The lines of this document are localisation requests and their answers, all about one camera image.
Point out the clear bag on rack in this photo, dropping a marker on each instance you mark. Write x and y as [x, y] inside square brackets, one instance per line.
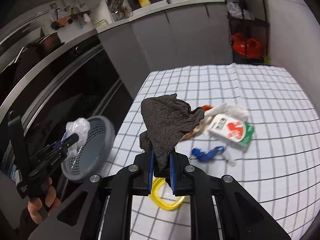
[236, 10]

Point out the black frying pan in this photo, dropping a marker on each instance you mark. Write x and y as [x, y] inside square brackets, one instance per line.
[50, 41]

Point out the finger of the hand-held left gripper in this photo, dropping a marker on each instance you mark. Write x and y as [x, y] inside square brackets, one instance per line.
[59, 144]
[72, 138]

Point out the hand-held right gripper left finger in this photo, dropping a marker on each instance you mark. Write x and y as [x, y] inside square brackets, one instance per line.
[150, 173]

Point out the black shelf rack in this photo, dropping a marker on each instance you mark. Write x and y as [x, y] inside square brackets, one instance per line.
[250, 25]

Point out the metal strainer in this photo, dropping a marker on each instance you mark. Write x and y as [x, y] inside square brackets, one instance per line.
[118, 1]

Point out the dark grey rag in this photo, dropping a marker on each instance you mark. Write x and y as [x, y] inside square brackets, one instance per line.
[165, 125]

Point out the small white paper scrap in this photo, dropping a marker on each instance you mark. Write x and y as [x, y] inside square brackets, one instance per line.
[230, 160]

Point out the person's left hand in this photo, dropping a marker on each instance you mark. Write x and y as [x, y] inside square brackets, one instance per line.
[51, 195]

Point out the clear plastic bag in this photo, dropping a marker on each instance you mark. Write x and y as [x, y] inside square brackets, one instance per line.
[78, 127]

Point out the black built-in oven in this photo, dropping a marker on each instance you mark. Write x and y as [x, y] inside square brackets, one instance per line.
[75, 85]

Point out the grey perforated basket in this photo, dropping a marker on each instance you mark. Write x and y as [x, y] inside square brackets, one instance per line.
[92, 142]

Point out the red plastic bag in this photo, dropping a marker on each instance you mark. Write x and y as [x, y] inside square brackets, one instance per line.
[246, 46]

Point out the grey kitchen cabinets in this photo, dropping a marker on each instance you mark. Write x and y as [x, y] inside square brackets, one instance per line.
[175, 35]

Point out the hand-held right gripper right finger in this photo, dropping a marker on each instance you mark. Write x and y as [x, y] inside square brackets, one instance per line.
[172, 177]

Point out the blue plastic scrap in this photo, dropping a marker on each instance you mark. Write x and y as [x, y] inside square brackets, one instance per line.
[202, 153]

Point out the yellow rubber band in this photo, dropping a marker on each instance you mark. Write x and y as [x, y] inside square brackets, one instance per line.
[167, 205]

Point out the orange dish cloth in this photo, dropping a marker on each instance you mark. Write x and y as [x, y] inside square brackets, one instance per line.
[63, 21]

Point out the white tissue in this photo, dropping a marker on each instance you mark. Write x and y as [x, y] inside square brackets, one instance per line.
[232, 110]

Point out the white checked tablecloth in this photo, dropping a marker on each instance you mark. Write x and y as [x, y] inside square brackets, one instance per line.
[262, 105]

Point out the white green red carton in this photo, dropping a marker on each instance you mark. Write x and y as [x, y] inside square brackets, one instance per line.
[230, 130]

